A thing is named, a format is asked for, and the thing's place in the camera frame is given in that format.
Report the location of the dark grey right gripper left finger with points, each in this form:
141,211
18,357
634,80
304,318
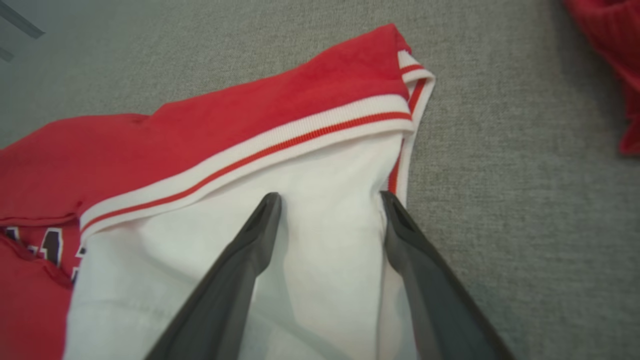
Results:
225,300

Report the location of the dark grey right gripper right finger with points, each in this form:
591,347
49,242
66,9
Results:
440,305

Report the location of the red and white basketball jersey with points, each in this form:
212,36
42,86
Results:
200,135

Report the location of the red shorts with white stripe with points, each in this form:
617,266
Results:
610,45

